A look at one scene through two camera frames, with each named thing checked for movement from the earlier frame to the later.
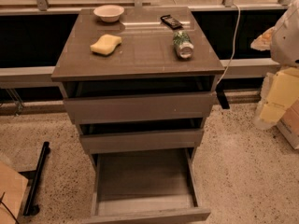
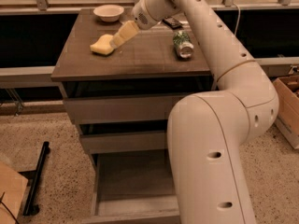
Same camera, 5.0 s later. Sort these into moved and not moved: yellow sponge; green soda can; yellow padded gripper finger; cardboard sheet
Moved: yellow padded gripper finger
Not moved: cardboard sheet; green soda can; yellow sponge
